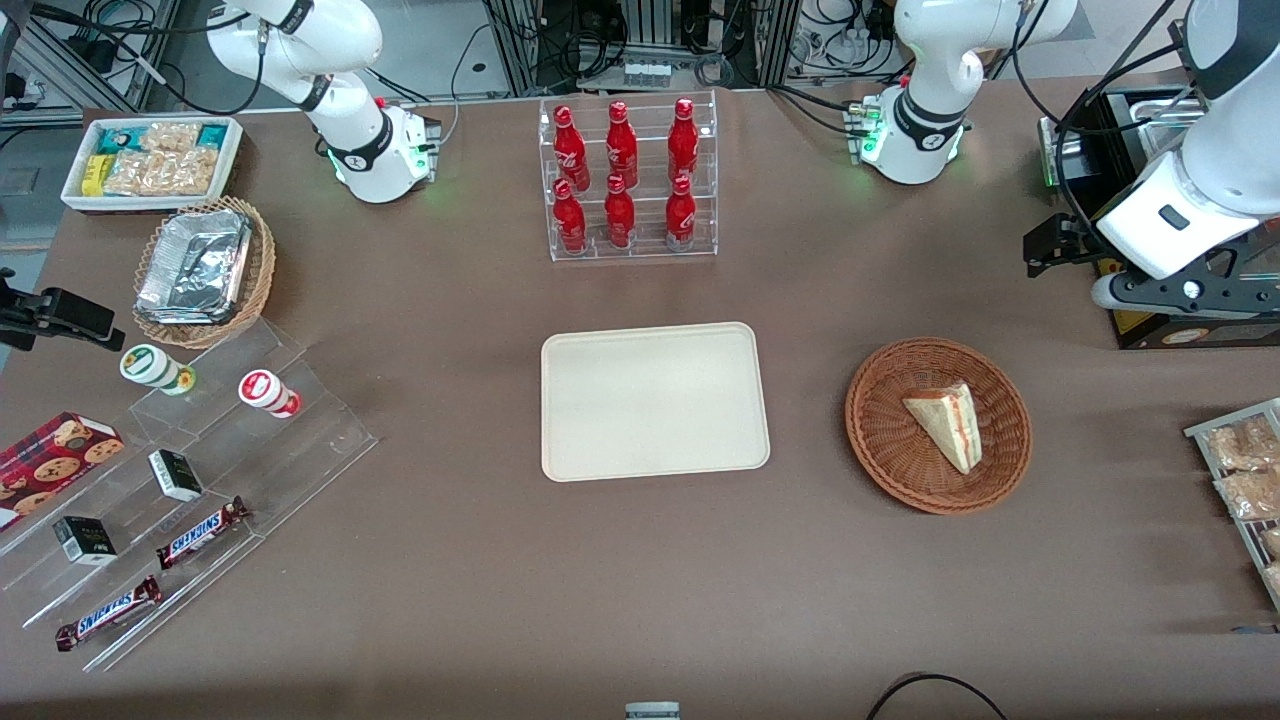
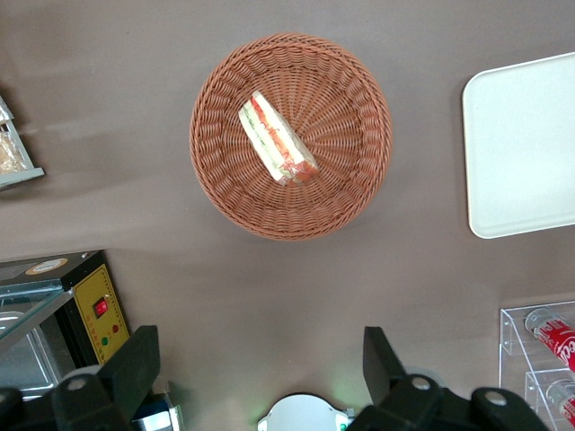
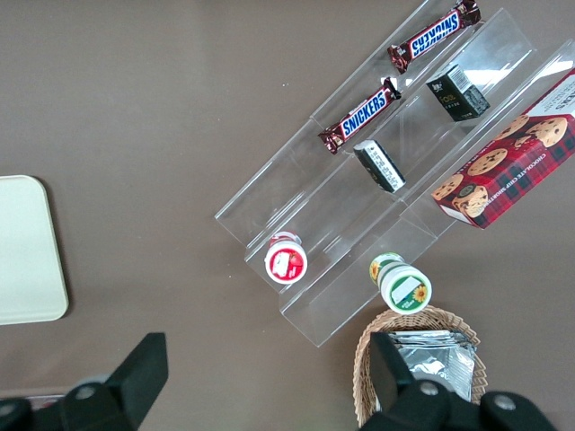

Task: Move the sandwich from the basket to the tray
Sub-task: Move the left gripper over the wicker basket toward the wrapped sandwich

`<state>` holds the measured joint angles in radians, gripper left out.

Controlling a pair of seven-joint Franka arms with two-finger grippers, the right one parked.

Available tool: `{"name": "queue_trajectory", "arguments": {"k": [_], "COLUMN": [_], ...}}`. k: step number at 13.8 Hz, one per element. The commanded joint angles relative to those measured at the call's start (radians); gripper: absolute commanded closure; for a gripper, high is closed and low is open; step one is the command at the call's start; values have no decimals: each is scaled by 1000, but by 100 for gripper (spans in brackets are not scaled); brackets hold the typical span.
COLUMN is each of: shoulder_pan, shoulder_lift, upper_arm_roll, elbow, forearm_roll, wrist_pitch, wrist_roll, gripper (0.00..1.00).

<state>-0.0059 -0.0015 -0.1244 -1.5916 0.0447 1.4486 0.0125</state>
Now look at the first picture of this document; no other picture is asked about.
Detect grey connector block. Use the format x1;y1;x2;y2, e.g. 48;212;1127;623
578;58;673;91

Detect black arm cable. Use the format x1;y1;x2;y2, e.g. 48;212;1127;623
1010;0;1271;293

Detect clear bag of crackers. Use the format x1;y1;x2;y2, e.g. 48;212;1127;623
103;148;221;197
140;122;201;153

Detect aluminium frame structure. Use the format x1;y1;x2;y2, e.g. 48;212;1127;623
485;0;801;96
0;0;186;126

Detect triangular sandwich wedge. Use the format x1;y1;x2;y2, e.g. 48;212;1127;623
902;382;984;475

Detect grey wire rack tray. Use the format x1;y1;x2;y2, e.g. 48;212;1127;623
1185;398;1280;613

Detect white cup red lid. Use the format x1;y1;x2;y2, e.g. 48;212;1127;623
238;369;301;419

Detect red cookie box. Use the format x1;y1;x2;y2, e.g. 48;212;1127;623
0;412;126;531

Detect clear acrylic stepped display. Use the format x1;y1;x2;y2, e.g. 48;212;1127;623
0;318;379;673

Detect black hot dog grill machine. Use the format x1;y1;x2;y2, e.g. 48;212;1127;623
1037;85;1280;351

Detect white cup green lid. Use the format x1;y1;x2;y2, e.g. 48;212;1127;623
119;343;197;397

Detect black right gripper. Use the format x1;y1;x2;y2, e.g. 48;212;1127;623
0;268;126;351

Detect snickers chocolate bar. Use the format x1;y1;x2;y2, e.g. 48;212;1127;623
55;575;163;653
156;496;251;571

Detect black table cable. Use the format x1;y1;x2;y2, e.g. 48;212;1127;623
865;672;1009;720

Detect round brown wicker basket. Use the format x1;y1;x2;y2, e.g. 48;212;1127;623
845;337;1033;516

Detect cream plastic tray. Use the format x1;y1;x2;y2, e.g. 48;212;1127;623
541;322;771;483

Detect clear acrylic bottle rack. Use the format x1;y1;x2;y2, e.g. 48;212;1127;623
538;90;719;263

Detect stacked aluminium foil trays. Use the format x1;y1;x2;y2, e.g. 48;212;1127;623
136;208;253;326

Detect white rectangular snack bin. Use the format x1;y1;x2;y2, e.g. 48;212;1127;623
60;115;244;213

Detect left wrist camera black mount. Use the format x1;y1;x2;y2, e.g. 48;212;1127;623
1090;268;1280;323

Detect red cola bottle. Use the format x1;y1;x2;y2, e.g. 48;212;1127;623
553;105;591;193
553;178;589;256
605;100;640;189
667;97;700;186
604;173;637;250
665;175;697;251

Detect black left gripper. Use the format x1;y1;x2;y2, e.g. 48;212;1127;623
1023;212;1095;280

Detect steel pan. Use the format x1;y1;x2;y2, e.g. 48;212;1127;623
1120;95;1206;136

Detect oval light wicker basket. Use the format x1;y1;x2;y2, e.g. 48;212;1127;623
132;196;277;350

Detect small black white box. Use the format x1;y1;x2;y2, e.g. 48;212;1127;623
148;449;205;503
53;516;118;567

